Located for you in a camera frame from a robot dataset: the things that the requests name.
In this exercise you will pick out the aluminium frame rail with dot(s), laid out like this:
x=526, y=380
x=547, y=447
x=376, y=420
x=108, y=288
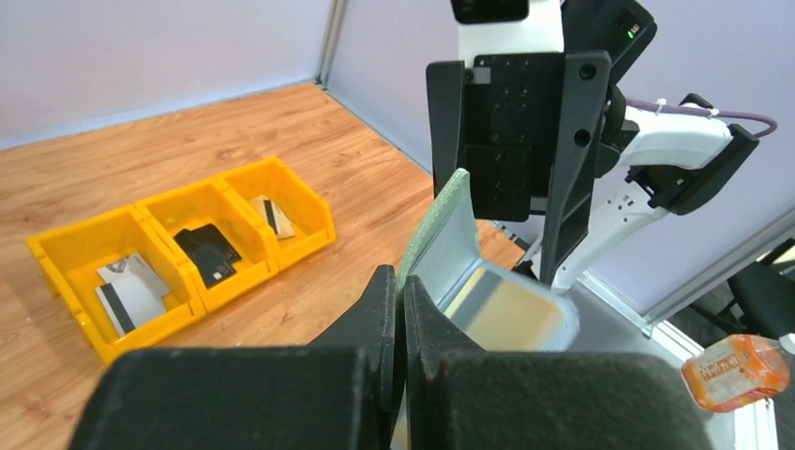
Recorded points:
x=609, y=324

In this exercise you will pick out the silver card in bin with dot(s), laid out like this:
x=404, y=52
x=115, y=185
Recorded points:
x=134, y=265

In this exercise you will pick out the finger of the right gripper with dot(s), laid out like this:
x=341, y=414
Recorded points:
x=445, y=82
x=584, y=89

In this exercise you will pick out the white striped card in bin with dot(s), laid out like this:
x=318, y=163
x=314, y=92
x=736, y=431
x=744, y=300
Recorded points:
x=129, y=304

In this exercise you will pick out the black office chair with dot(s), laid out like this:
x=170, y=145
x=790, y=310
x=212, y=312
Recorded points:
x=765, y=296

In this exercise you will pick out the black card in bin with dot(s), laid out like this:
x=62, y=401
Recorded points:
x=211, y=252

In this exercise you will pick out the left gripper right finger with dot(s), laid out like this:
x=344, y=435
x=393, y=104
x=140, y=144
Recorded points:
x=460, y=396

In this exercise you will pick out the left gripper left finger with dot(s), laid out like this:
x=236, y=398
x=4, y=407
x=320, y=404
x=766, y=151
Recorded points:
x=339, y=391

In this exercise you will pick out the yellow three-compartment bin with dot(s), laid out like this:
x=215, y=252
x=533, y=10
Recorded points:
x=70, y=256

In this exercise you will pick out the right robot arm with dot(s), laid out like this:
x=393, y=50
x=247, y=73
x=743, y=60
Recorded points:
x=653, y=159

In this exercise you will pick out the gold card in bin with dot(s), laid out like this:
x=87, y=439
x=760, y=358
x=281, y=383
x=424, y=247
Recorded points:
x=274, y=216

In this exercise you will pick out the green card holder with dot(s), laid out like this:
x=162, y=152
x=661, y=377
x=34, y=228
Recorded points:
x=445, y=252

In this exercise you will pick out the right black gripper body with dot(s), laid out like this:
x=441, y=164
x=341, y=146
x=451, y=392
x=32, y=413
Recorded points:
x=511, y=116

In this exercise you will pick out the gold card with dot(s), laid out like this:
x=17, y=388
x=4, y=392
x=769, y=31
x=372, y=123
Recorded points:
x=274, y=216
x=501, y=314

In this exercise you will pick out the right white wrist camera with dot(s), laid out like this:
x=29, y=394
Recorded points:
x=540, y=32

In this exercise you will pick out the orange drink bottle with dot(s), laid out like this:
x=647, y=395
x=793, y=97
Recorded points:
x=739, y=370

